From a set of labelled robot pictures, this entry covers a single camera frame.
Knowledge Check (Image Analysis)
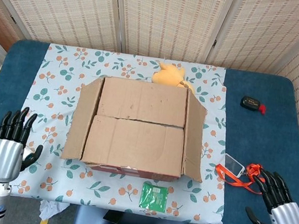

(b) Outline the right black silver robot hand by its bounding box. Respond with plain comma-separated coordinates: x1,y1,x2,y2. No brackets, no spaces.
243,168,299,224

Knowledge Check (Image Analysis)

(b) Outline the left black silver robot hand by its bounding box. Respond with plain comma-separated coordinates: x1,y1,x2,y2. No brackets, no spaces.
0,103,49,188

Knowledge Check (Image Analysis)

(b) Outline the red cardboard shipping box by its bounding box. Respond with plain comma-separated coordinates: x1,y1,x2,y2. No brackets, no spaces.
60,71,216,187

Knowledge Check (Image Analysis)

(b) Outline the white card holder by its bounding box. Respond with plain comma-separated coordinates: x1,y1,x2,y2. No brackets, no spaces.
221,153,247,178

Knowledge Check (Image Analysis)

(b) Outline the floral print tablecloth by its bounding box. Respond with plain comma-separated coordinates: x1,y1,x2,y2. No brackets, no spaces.
0,36,245,224

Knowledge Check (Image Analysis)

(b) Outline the black key fob red tag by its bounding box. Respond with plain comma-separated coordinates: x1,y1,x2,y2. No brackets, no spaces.
239,95,268,115

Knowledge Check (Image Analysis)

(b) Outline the green foil sachet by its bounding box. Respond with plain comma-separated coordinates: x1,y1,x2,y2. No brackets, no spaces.
138,180,171,213

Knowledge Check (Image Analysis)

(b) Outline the woven bamboo folding screen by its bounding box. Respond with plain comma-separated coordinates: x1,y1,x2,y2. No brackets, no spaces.
0,0,299,136

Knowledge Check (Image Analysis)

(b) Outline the orange plush toy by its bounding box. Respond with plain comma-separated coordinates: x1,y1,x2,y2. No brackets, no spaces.
149,59,201,96

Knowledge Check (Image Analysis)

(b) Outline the orange lanyard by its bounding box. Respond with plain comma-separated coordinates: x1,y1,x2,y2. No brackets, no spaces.
212,158,269,195

